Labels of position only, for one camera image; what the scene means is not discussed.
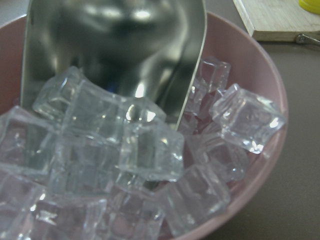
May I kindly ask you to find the metal ice scoop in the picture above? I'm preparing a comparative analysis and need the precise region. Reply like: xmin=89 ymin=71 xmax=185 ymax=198
xmin=20 ymin=0 xmax=207 ymax=129

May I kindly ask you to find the pink bowl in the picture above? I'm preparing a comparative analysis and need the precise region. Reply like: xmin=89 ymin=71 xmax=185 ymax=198
xmin=0 ymin=13 xmax=288 ymax=240

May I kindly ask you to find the bamboo cutting board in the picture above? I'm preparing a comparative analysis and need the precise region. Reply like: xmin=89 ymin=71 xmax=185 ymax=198
xmin=233 ymin=0 xmax=320 ymax=46

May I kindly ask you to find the pile of clear ice cubes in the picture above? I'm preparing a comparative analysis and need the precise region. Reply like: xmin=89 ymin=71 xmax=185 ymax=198
xmin=0 ymin=57 xmax=287 ymax=240

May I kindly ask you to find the lemon half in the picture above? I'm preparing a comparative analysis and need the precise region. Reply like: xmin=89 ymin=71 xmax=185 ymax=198
xmin=298 ymin=0 xmax=320 ymax=14

